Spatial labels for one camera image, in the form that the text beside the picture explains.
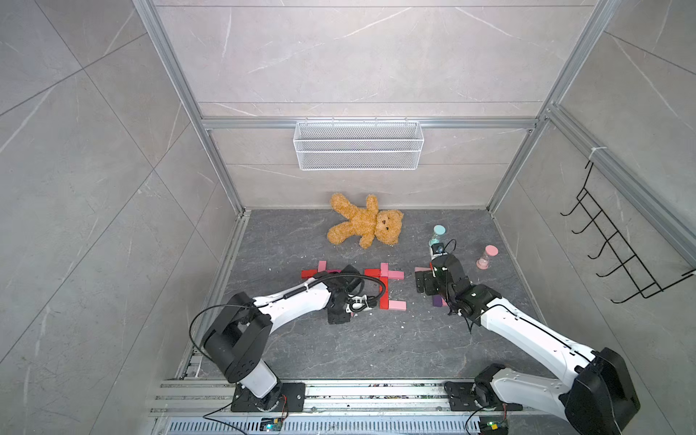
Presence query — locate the left black cable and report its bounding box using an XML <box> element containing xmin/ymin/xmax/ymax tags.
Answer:
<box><xmin>282</xmin><ymin>273</ymin><xmax>387</xmax><ymax>308</ymax></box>

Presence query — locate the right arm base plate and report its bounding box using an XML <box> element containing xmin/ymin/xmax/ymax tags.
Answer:
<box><xmin>443</xmin><ymin>381</ymin><xmax>503</xmax><ymax>411</ymax></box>

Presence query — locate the teal sand timer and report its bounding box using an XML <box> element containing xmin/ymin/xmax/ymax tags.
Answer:
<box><xmin>429</xmin><ymin>225</ymin><xmax>446</xmax><ymax>246</ymax></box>

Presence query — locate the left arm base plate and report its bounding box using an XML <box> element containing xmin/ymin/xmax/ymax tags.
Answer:
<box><xmin>230</xmin><ymin>382</ymin><xmax>306</xmax><ymax>413</ymax></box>

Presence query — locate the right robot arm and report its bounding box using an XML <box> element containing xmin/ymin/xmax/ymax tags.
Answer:
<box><xmin>415</xmin><ymin>243</ymin><xmax>641</xmax><ymax>434</ymax></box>

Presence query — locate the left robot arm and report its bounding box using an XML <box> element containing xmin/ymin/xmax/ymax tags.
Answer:
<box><xmin>192</xmin><ymin>266</ymin><xmax>387</xmax><ymax>410</ymax></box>

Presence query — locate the white wire mesh basket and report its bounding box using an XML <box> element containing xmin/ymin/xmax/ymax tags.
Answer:
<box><xmin>293</xmin><ymin>121</ymin><xmax>425</xmax><ymax>171</ymax></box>

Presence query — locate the pink sand timer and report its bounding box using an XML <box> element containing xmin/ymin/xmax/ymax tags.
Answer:
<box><xmin>476</xmin><ymin>245</ymin><xmax>500</xmax><ymax>270</ymax></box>

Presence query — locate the black wire hook rack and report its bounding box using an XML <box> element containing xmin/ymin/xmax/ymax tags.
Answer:
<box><xmin>560</xmin><ymin>161</ymin><xmax>695</xmax><ymax>305</ymax></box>

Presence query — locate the brown teddy bear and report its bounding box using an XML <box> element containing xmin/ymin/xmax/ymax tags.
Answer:
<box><xmin>327</xmin><ymin>193</ymin><xmax>404</xmax><ymax>249</ymax></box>

